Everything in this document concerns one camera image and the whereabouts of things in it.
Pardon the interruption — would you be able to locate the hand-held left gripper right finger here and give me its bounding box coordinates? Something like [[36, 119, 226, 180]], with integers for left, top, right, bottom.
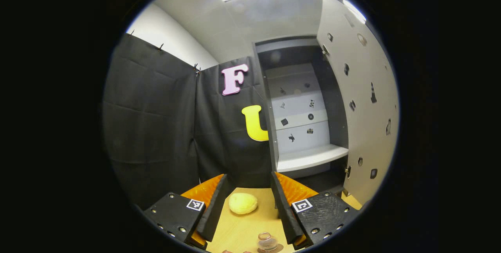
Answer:
[[270, 171, 360, 251]]

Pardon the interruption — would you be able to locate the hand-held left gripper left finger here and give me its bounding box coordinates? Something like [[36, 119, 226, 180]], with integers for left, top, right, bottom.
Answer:
[[142, 173, 230, 250]]

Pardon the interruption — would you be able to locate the small glass bottle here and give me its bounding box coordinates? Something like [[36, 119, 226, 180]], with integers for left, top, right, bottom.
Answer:
[[258, 232, 279, 252]]

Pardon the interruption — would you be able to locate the grey cabinet door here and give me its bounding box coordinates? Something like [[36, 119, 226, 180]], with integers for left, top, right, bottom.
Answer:
[[316, 0, 400, 206]]

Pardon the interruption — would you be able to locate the dark grey cabinet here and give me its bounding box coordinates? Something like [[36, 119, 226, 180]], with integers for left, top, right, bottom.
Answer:
[[252, 36, 351, 189]]

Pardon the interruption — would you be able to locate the white cabinet shelf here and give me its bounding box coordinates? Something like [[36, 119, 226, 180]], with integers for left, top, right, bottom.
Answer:
[[276, 144, 349, 173]]

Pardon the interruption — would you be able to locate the yellow lemon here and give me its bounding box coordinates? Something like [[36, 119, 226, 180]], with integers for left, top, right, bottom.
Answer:
[[229, 192, 259, 215]]

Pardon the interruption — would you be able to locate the black backdrop cloth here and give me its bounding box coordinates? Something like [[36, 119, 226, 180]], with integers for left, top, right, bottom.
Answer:
[[103, 33, 275, 211]]

